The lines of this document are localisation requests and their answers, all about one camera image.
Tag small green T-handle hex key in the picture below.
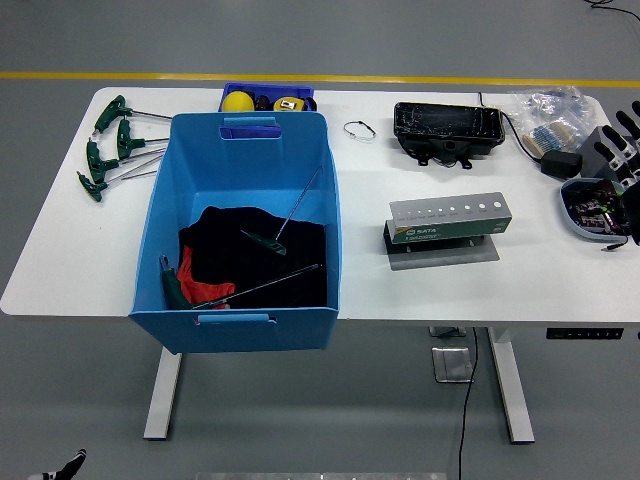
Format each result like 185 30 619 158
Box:
240 166 325 257

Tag thin wire loop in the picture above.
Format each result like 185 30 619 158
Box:
342 120 378 143

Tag black table control panel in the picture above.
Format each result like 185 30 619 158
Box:
545 327 625 341

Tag black cloth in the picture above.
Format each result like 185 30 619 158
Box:
178 205 330 310

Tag large green T-handle hex key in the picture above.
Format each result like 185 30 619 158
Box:
158 253 322 312

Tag green metal hex key stand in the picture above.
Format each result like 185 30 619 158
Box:
383 191 515 272

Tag yellow ball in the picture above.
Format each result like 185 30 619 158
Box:
222 90 256 112

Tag grey square box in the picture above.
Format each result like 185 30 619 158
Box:
579 125 640 182

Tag beige resistor tape strips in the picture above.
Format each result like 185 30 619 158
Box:
522 122 576 157

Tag light blue bowl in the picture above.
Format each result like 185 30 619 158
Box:
558 177 629 244

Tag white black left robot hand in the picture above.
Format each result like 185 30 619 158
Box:
27 448 87 480

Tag pile of electronic parts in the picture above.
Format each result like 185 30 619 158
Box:
569 179 626 235

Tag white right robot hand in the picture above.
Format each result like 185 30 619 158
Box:
592 99 640 247

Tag black plastic tray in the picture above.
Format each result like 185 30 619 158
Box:
392 101 506 170

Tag orange cloth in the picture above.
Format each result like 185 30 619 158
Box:
177 244 237 301

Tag black looped floor cable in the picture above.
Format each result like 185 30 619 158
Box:
582 0 640 24

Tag black power adapter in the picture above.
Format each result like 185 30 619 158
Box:
540 149 584 180

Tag small dark blue bin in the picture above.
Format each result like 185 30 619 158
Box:
218 82 317 140

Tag clear plastic parts bag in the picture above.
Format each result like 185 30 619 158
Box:
509 84 601 156

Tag large blue plastic box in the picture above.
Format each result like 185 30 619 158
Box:
128 110 343 355

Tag white table leg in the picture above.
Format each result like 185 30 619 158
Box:
143 347 185 441
487 327 536 445

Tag large metal floor plate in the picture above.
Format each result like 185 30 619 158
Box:
430 346 475 384

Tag yellow tape measure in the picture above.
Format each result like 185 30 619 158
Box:
273 95 318 112

